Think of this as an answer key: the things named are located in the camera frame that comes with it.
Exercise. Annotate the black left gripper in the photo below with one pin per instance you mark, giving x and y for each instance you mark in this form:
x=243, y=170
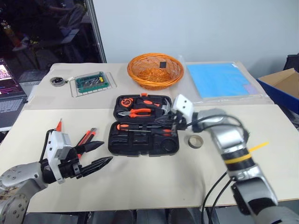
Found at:
x=70, y=168

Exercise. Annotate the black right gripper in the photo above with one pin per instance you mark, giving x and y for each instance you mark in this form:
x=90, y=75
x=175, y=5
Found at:
x=180, y=122

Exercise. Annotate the black plastic tool case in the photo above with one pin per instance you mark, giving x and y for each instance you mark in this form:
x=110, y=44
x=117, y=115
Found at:
x=140, y=147

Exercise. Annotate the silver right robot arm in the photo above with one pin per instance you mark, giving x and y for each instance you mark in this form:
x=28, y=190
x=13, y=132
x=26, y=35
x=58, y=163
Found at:
x=236, y=142

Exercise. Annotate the red pointed pen tool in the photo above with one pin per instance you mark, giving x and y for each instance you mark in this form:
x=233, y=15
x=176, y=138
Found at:
x=59, y=126

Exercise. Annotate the green bit set clear case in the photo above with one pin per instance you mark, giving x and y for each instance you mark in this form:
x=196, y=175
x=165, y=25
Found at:
x=91, y=81

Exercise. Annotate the orange black utility knife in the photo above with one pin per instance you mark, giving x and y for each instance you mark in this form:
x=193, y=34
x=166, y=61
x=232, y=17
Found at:
x=90, y=136

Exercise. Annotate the grey tape roll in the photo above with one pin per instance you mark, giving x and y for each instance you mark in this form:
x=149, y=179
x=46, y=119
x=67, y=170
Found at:
x=189, y=142

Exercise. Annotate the clear plastic sleeve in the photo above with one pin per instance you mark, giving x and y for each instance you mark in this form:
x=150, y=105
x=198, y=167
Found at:
x=196, y=100

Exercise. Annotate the orange black tape measure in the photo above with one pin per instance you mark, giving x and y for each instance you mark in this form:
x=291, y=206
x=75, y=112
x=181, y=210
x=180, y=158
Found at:
x=126, y=102

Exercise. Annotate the orange wicker basket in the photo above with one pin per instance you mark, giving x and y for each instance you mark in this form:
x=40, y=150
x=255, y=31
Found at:
x=140, y=77

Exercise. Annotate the small black square card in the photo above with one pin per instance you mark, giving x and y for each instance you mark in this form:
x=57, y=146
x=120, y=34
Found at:
x=163, y=64

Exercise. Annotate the blue sheet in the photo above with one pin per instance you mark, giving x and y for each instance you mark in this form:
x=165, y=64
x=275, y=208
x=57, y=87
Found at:
x=217, y=79

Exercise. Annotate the dark rounded shape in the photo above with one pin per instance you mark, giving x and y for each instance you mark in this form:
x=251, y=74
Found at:
x=125, y=217

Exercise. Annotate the round metal tin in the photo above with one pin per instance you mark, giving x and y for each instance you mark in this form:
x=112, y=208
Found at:
x=57, y=81

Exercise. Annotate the open laptop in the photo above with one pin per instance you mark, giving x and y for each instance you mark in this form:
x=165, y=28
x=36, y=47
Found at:
x=9, y=107

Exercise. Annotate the blue cardboard box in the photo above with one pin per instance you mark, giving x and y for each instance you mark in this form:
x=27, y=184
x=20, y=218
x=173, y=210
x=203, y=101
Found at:
x=280, y=98

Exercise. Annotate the brown cardboard box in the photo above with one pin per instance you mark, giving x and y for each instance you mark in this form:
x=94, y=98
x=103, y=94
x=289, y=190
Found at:
x=280, y=78

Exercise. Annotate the black fabric bag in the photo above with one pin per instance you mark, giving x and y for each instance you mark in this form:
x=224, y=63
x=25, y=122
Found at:
x=292, y=61

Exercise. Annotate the seated person in jeans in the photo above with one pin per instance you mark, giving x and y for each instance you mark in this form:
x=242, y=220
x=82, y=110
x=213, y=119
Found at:
x=70, y=16

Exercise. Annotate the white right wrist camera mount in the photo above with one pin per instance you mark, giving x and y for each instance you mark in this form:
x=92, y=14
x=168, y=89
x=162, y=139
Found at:
x=183, y=106

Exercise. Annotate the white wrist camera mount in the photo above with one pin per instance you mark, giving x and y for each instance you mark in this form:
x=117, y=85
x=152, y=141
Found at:
x=54, y=142
x=183, y=106

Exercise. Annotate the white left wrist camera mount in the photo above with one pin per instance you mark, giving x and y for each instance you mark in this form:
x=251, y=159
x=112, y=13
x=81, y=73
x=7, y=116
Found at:
x=54, y=142

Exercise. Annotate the grey metal partition post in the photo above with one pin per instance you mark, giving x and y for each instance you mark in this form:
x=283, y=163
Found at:
x=99, y=35

